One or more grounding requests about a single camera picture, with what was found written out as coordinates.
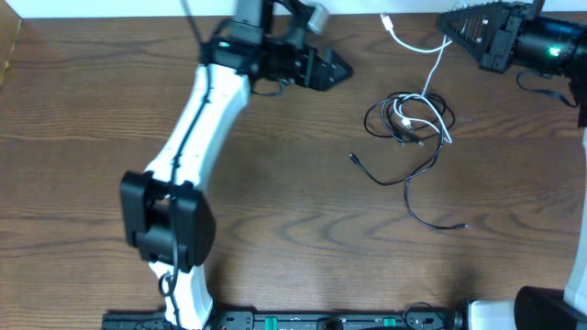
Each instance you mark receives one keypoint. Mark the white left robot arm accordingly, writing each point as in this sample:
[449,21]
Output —
[166,215]

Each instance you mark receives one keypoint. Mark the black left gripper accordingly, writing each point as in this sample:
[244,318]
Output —
[301,59]

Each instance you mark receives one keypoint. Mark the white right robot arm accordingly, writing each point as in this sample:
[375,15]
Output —
[546,47]

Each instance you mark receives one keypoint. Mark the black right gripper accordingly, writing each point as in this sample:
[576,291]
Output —
[500,29]

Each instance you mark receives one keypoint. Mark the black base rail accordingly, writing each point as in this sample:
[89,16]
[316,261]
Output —
[418,318]

